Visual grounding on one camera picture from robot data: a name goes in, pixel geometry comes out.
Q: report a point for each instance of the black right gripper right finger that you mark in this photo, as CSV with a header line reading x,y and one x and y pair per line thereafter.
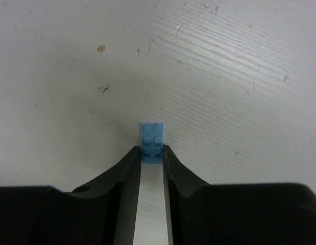
x,y
267,213

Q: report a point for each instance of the light blue lego plate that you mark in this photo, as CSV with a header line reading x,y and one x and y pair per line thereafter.
x,y
151,135

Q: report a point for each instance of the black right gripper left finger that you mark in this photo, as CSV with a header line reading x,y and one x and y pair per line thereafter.
x,y
101,211

